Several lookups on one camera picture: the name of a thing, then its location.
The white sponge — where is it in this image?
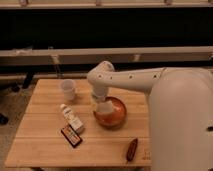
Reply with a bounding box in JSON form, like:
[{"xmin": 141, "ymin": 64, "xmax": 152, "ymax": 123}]
[{"xmin": 96, "ymin": 100, "xmax": 114, "ymax": 115}]

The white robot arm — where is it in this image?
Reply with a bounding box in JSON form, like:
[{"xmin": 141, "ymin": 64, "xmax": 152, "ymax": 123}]
[{"xmin": 87, "ymin": 61, "xmax": 213, "ymax": 171}]

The orange ceramic bowl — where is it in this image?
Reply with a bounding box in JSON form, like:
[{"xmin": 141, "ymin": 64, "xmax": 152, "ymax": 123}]
[{"xmin": 92, "ymin": 97, "xmax": 127, "ymax": 128}]

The white plastic cup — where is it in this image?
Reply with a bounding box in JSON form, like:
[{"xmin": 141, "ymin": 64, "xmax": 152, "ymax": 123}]
[{"xmin": 60, "ymin": 79, "xmax": 76, "ymax": 100}]

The white tube bottle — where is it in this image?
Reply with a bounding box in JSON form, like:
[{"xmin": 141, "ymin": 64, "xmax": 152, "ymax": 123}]
[{"xmin": 60, "ymin": 104, "xmax": 84, "ymax": 134}]

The dark red flat packet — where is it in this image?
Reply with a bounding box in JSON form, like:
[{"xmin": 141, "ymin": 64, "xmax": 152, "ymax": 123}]
[{"xmin": 61, "ymin": 125, "xmax": 82, "ymax": 148}]

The brown oblong bar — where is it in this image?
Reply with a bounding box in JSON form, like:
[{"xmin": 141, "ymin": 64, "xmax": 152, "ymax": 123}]
[{"xmin": 126, "ymin": 138, "xmax": 138, "ymax": 161}]

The wooden table board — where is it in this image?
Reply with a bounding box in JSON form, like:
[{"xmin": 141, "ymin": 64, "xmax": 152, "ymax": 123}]
[{"xmin": 5, "ymin": 79, "xmax": 150, "ymax": 167}]

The grey metal rail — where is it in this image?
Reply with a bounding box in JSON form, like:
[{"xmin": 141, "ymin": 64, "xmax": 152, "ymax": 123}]
[{"xmin": 0, "ymin": 46, "xmax": 213, "ymax": 66}]

